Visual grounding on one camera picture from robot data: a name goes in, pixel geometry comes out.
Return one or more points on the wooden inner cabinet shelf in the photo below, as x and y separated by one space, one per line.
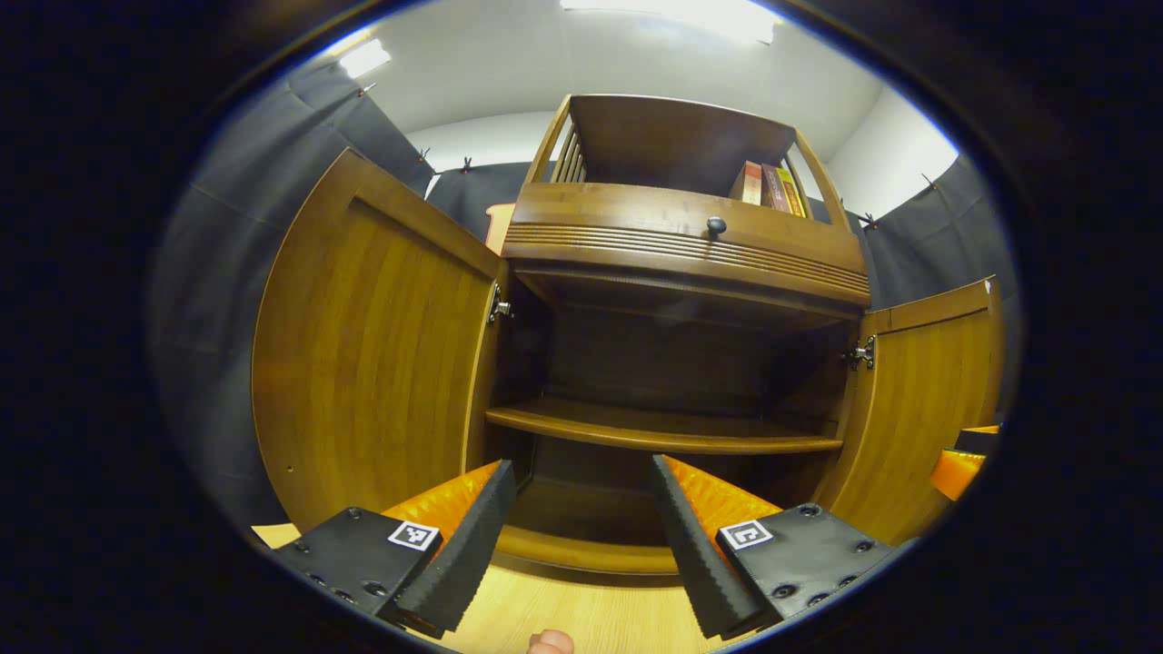
654 431

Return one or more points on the wooden cabinet door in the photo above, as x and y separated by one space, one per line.
372 363
918 427

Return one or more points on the yellow and red book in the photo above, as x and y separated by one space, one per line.
791 193

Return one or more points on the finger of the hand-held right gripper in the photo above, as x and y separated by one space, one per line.
956 472
979 440

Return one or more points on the wooden double-door shoe cabinet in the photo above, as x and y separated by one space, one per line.
672 263

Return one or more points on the wooden cabinet drawer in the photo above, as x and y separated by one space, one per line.
636 227

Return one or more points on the metal door hinge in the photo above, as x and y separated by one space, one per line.
500 306
860 353

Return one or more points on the dark red book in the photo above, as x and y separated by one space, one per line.
772 188

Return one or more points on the black drawer knob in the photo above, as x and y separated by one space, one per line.
716 226

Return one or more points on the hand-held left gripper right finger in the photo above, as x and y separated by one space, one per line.
695 554

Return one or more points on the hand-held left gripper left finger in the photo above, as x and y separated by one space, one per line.
454 563

